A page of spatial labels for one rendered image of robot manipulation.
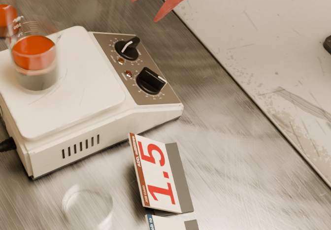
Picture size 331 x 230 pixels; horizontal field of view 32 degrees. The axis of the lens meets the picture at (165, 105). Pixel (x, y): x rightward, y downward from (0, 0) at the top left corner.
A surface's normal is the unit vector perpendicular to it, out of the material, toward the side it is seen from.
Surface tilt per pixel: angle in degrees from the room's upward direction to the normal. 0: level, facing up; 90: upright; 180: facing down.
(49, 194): 0
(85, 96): 0
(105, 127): 90
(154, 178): 40
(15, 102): 0
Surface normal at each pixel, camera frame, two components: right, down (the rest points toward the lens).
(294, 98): 0.10, -0.55
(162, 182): 0.70, -0.50
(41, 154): 0.49, 0.75
